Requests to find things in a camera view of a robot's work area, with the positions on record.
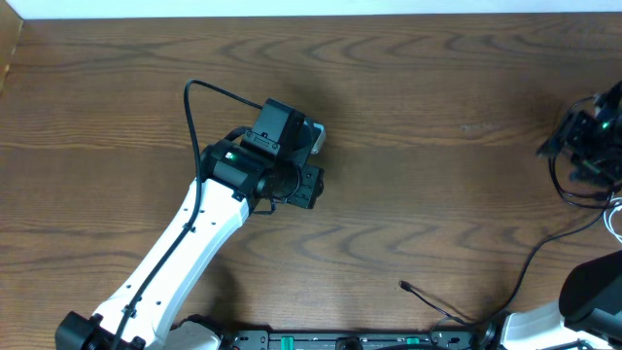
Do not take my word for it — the white USB cable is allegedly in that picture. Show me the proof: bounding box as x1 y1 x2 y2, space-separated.
603 196 622 243

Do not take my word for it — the black USB cable blue plug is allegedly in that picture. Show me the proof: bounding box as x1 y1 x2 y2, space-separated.
398 205 615 327

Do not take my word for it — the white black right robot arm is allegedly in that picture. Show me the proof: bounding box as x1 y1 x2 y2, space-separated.
472 84 621 349

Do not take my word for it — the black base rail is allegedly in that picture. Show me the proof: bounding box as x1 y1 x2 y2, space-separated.
220 324 499 350

